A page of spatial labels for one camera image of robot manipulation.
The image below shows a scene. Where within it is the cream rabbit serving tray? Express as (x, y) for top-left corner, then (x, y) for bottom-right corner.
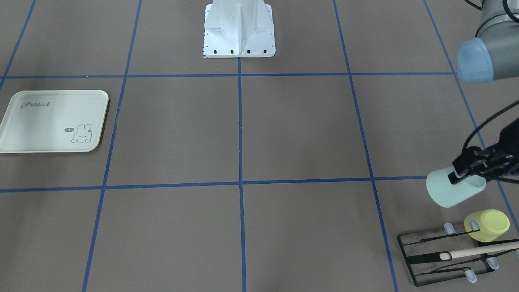
(0, 90), (109, 154)

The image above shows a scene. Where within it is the mint green cup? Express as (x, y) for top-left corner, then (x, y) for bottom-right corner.
(426, 166), (487, 208)

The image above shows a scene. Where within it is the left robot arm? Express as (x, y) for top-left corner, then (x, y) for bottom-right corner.
(448, 0), (519, 185)

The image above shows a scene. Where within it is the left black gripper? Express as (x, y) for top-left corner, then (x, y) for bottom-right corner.
(447, 122), (519, 185)

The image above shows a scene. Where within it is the yellow cup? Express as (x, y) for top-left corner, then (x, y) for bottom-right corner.
(464, 209), (511, 243)

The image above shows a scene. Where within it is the black wire cup rack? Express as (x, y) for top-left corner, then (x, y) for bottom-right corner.
(397, 224), (518, 287)

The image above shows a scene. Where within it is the wooden rack handle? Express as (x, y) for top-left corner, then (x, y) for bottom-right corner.
(439, 242), (519, 261)

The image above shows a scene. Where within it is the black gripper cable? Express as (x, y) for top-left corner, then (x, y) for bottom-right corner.
(461, 100), (519, 159)

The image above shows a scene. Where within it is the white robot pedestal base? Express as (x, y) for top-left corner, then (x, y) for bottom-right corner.
(203, 0), (276, 58)

